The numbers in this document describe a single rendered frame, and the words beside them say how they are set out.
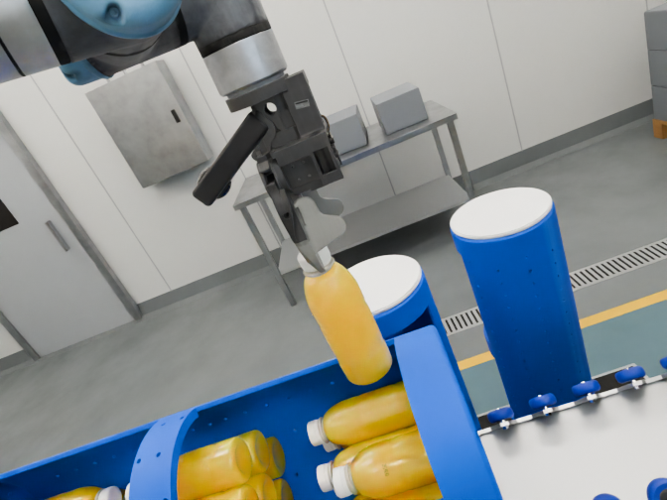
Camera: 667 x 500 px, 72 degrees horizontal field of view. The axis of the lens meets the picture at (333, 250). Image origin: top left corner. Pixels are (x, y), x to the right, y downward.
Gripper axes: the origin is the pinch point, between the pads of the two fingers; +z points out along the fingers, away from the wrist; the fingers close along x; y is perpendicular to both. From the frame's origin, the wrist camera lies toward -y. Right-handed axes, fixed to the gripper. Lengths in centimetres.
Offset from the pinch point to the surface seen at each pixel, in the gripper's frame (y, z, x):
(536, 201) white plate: 49, 38, 68
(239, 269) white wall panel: -138, 134, 334
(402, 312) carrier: 5, 42, 44
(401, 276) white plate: 8, 38, 55
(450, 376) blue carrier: 10.3, 19.6, -5.3
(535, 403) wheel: 22, 44, 9
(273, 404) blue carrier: -20.8, 30.4, 12.9
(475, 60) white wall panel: 117, 40, 341
